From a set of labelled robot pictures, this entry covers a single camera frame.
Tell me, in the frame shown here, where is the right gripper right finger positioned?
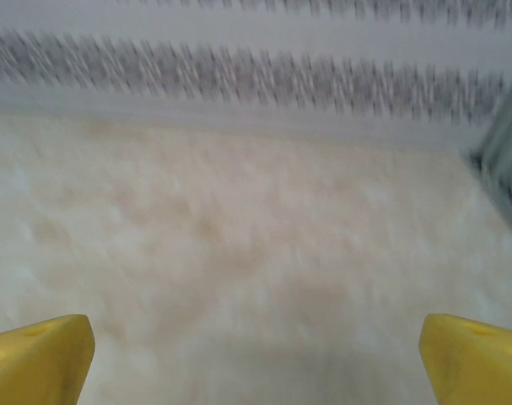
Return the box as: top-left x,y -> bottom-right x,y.
418,311 -> 512,405

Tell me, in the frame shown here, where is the aluminium frame post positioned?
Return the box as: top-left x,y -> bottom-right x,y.
468,54 -> 512,241

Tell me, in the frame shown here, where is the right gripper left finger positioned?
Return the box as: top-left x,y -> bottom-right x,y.
0,314 -> 97,405

